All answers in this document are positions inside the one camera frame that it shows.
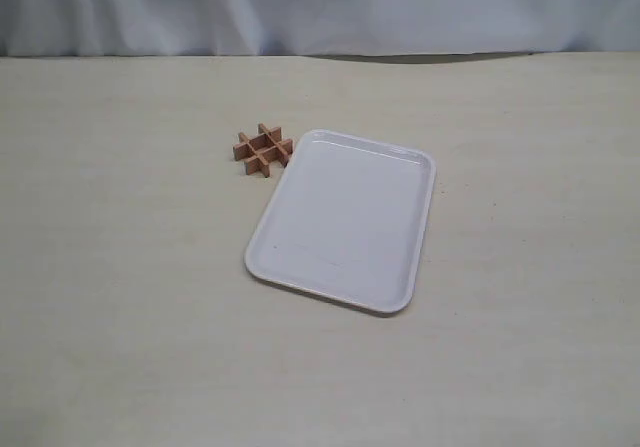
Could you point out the wooden notched piece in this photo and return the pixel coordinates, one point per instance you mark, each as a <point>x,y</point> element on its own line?
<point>276,148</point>
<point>251,151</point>
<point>253,165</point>
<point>249,147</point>

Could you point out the white rectangular plastic tray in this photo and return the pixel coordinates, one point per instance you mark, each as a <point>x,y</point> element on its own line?
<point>346,222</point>

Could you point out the white backdrop curtain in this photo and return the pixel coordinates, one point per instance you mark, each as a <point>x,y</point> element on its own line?
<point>315,27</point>

